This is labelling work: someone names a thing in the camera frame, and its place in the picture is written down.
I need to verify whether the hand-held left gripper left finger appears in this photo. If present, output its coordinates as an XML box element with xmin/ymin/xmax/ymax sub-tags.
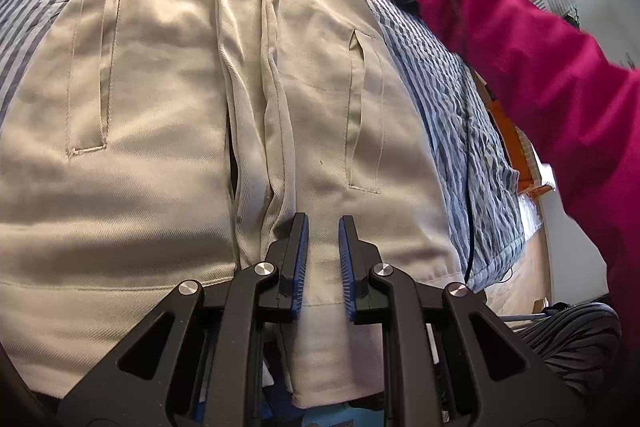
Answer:
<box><xmin>57</xmin><ymin>213</ymin><xmax>310</xmax><ymax>427</ymax></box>

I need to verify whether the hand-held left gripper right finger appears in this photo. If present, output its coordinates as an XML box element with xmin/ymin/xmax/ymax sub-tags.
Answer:
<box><xmin>338</xmin><ymin>215</ymin><xmax>587</xmax><ymax>427</ymax></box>

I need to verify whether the beige jacket with blue lining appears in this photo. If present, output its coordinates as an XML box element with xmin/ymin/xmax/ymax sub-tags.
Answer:
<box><xmin>0</xmin><ymin>0</ymin><xmax>467</xmax><ymax>427</ymax></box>

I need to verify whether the person's right forearm pink sleeve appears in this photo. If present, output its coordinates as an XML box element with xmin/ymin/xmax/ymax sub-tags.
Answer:
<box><xmin>417</xmin><ymin>0</ymin><xmax>640</xmax><ymax>303</ymax></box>

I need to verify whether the blue white striped blanket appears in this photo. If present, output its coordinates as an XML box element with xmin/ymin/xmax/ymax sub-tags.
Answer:
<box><xmin>0</xmin><ymin>0</ymin><xmax>543</xmax><ymax>293</ymax></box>

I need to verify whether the orange box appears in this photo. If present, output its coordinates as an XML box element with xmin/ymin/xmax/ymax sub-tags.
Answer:
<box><xmin>482</xmin><ymin>77</ymin><xmax>556</xmax><ymax>198</ymax></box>

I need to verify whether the person's striped pants leg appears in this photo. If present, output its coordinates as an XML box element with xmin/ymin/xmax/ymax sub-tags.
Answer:
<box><xmin>510</xmin><ymin>302</ymin><xmax>623</xmax><ymax>408</ymax></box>

